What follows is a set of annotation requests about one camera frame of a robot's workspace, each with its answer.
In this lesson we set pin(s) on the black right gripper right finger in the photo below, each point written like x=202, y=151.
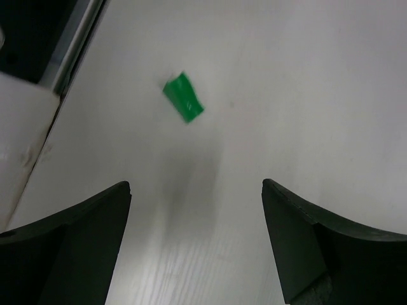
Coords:
x=324, y=258

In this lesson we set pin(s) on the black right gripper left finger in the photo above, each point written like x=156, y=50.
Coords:
x=68, y=257

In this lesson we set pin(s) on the small green lego plate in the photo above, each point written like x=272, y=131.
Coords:
x=181, y=93

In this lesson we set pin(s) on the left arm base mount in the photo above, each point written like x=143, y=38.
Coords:
x=42, y=42

